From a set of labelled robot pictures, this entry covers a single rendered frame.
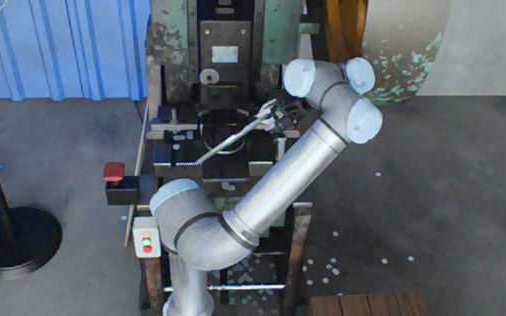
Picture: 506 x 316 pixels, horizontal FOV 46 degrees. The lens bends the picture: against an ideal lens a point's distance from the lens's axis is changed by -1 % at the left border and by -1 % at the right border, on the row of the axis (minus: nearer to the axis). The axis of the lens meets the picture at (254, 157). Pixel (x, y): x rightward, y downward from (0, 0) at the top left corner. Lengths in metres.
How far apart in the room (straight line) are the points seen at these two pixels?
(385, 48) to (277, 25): 0.36
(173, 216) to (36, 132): 2.06
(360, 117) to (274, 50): 0.61
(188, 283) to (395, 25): 0.74
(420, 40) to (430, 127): 1.96
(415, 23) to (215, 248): 0.64
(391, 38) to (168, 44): 0.61
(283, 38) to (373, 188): 1.39
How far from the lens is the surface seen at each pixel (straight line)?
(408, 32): 1.37
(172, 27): 1.62
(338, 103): 1.14
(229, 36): 1.69
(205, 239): 1.17
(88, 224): 2.71
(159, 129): 1.97
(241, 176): 1.74
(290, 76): 1.21
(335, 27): 1.92
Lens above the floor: 1.99
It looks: 42 degrees down
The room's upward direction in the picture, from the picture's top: 3 degrees clockwise
